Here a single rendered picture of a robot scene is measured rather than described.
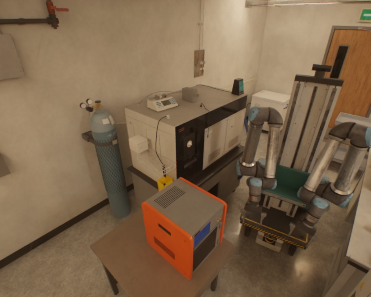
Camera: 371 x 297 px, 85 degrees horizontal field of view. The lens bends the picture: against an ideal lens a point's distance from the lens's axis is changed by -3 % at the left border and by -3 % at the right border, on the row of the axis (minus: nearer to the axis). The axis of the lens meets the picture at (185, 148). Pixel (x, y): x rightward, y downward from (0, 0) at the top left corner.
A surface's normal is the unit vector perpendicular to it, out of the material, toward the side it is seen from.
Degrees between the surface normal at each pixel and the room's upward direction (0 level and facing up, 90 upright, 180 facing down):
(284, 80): 90
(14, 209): 90
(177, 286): 0
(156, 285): 0
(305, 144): 90
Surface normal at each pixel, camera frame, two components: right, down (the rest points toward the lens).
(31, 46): 0.75, 0.33
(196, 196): 0.00, -0.86
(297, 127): -0.51, 0.44
